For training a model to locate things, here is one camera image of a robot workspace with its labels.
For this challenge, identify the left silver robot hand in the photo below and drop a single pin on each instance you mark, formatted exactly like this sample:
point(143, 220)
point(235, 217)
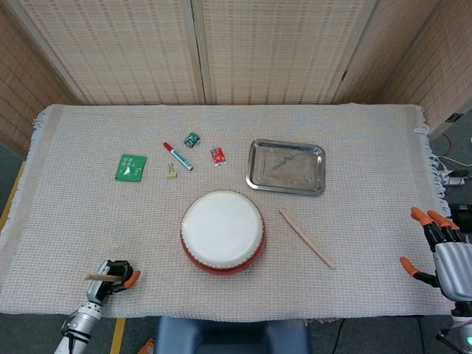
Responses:
point(97, 291)

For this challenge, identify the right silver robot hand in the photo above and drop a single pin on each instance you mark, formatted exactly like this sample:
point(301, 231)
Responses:
point(455, 269)

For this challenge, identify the wooden drumstick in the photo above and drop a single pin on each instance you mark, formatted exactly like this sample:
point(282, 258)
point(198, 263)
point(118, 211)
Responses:
point(308, 239)
point(103, 276)

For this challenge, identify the red drum with white skin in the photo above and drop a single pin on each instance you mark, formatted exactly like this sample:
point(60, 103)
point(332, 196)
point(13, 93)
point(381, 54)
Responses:
point(221, 228)

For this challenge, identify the stainless steel tray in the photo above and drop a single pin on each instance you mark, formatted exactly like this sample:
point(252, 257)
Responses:
point(285, 167)

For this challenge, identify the black box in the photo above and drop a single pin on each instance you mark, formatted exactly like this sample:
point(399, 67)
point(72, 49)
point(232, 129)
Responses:
point(462, 217)

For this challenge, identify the small orange object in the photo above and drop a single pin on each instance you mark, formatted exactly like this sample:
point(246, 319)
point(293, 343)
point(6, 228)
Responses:
point(149, 346)

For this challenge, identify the beige waffle-weave tablecloth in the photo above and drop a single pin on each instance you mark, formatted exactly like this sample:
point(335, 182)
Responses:
point(92, 206)

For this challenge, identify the white power strip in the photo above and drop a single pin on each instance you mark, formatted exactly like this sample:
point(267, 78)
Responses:
point(455, 179)

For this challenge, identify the green foil packet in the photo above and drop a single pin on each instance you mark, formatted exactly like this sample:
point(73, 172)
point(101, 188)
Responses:
point(130, 167)

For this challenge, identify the marker pen with red cap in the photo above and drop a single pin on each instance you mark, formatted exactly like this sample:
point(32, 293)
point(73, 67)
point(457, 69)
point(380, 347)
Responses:
point(178, 156)

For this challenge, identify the small green circuit module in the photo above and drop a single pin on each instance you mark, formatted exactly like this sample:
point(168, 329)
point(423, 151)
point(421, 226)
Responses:
point(191, 140)

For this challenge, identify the small red circuit board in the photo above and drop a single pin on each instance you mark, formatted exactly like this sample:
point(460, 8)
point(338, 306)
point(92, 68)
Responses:
point(217, 155)

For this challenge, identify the woven folding screen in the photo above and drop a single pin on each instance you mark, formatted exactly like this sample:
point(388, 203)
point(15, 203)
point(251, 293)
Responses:
point(129, 48)

